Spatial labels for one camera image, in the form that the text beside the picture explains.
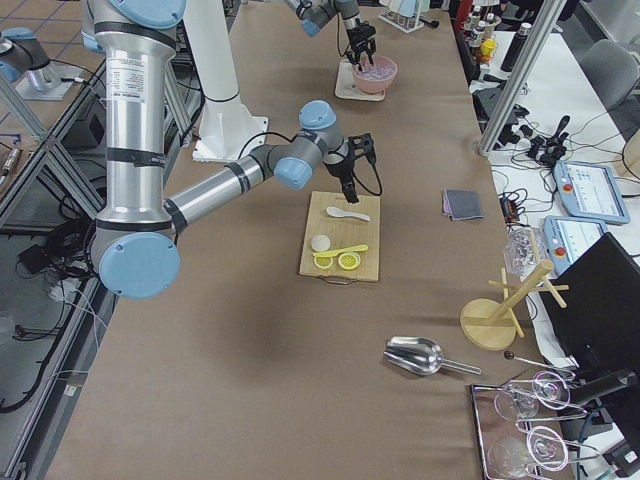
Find teach pendant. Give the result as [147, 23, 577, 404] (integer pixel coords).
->
[542, 215, 608, 275]
[553, 160, 631, 225]

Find grey office chair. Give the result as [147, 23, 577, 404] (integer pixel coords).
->
[579, 39, 639, 111]

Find wire glass rack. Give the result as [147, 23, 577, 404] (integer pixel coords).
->
[469, 370, 600, 479]

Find wooden mug tree stand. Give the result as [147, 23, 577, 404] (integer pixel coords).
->
[460, 260, 570, 351]

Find bamboo cutting board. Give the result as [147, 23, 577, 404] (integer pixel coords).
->
[299, 191, 380, 282]

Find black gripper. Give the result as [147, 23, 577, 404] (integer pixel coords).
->
[348, 25, 376, 70]
[324, 133, 374, 204]

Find black bottle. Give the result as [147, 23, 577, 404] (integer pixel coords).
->
[500, 22, 532, 73]

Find white ceramic spoon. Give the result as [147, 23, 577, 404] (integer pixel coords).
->
[325, 206, 371, 222]

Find beige rectangular tray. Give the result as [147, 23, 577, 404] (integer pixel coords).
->
[334, 59, 385, 102]

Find white dish rack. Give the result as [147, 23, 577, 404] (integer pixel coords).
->
[378, 0, 440, 33]

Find yellow small object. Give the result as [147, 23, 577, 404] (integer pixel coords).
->
[479, 38, 497, 62]

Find lower teach pendant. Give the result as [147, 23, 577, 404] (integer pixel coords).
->
[542, 215, 608, 275]

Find lemon slice near bun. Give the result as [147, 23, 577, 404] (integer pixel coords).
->
[313, 257, 334, 270]

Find wine glass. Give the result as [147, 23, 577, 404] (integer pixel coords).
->
[486, 426, 569, 479]
[494, 371, 570, 421]

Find lower wine glass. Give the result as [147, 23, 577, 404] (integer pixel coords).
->
[486, 426, 569, 479]

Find upper wine glass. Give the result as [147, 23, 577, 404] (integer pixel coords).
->
[494, 371, 570, 421]

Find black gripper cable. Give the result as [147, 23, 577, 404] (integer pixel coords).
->
[344, 144, 384, 197]

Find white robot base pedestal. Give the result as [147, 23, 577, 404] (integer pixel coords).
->
[183, 0, 268, 162]

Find black monitor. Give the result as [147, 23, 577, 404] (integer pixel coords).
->
[540, 233, 639, 372]

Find metal ice scoop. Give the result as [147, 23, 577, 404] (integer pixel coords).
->
[383, 336, 482, 376]

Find grey folded cloth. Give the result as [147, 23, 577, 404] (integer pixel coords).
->
[442, 189, 484, 221]

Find yellow plastic knife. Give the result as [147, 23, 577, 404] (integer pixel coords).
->
[312, 244, 369, 258]

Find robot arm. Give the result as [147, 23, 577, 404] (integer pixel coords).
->
[285, 0, 376, 70]
[82, 1, 375, 299]

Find upper teach pendant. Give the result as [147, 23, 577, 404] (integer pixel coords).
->
[553, 160, 631, 225]

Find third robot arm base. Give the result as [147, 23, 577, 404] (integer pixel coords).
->
[1, 27, 70, 101]

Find aluminium frame post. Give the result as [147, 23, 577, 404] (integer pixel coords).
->
[477, 0, 566, 157]

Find lemon slice stack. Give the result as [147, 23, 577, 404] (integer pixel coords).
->
[337, 252, 361, 271]

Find clear plastic container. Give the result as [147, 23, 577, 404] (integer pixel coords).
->
[503, 227, 548, 277]

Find pink bowl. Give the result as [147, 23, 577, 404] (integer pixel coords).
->
[352, 55, 398, 94]

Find clear ice cubes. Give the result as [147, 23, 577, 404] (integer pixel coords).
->
[354, 61, 397, 82]

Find white steamed bun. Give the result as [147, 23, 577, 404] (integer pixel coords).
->
[311, 234, 331, 252]

